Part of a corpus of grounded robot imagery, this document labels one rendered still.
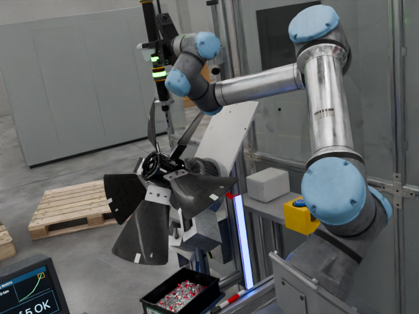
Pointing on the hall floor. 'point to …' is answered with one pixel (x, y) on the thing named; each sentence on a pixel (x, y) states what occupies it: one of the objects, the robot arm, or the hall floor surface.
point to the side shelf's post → (277, 238)
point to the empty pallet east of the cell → (70, 209)
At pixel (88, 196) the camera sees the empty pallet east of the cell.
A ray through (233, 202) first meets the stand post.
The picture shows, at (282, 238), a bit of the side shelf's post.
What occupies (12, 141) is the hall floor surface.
